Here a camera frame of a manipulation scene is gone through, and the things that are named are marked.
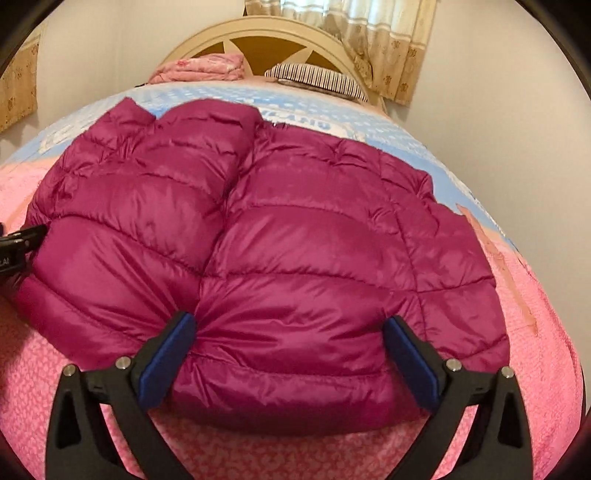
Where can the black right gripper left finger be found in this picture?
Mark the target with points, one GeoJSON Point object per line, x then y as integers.
{"type": "Point", "coordinates": [79, 445]}

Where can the cream wooden headboard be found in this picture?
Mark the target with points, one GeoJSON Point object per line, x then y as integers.
{"type": "Point", "coordinates": [265, 41]}

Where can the striped grey pillow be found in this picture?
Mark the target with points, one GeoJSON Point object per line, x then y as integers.
{"type": "Point", "coordinates": [318, 78]}

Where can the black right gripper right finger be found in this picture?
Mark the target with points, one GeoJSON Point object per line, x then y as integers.
{"type": "Point", "coordinates": [498, 445]}

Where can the beige patterned window curtain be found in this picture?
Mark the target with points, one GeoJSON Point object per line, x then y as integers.
{"type": "Point", "coordinates": [386, 39]}

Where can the folded pink blanket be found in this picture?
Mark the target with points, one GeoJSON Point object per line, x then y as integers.
{"type": "Point", "coordinates": [210, 67]}

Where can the beige patterned left curtain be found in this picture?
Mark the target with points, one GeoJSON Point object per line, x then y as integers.
{"type": "Point", "coordinates": [19, 85]}

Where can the magenta quilted down jacket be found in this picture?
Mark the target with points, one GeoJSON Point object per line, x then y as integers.
{"type": "Point", "coordinates": [290, 247]}

